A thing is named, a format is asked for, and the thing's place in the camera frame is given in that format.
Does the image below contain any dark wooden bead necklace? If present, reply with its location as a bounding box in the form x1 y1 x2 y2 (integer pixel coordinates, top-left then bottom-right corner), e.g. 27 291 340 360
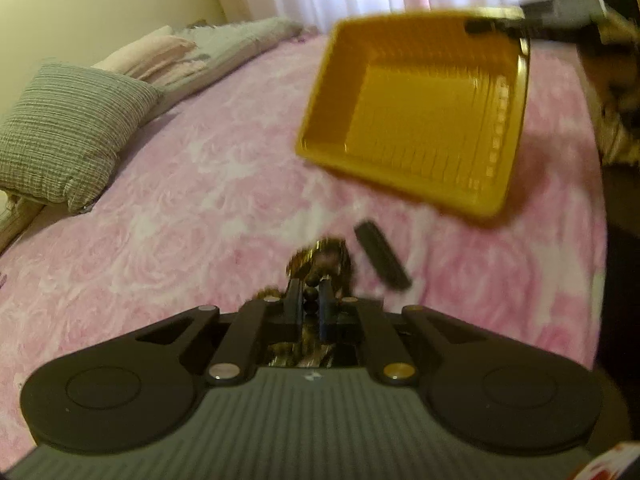
254 236 359 366

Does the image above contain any small black rectangular case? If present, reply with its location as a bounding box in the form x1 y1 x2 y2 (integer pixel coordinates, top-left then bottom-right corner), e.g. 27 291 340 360
354 220 412 292

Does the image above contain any grey checked pillow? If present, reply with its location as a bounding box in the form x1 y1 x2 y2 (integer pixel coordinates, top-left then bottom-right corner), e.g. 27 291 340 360
1 63 160 214

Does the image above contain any grey folded quilt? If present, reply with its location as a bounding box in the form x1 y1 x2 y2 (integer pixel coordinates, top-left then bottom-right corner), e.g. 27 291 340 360
1 18 303 247

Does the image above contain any pink floral bedspread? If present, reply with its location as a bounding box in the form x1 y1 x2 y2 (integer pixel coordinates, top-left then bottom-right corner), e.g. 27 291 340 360
1 37 606 467

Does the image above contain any gold plastic tray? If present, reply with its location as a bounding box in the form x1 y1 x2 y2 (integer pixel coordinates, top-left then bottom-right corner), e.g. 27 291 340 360
296 6 529 219

